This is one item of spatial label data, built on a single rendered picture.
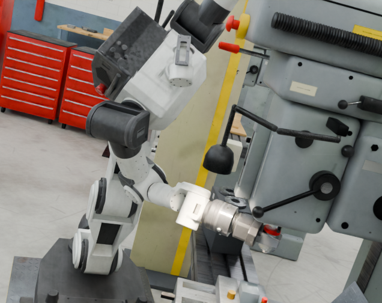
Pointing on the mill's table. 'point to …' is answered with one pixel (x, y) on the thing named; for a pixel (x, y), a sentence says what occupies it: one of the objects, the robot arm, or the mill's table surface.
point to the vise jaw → (223, 285)
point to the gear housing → (325, 85)
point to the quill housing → (299, 165)
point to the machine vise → (203, 292)
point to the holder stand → (218, 192)
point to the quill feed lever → (333, 186)
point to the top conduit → (333, 35)
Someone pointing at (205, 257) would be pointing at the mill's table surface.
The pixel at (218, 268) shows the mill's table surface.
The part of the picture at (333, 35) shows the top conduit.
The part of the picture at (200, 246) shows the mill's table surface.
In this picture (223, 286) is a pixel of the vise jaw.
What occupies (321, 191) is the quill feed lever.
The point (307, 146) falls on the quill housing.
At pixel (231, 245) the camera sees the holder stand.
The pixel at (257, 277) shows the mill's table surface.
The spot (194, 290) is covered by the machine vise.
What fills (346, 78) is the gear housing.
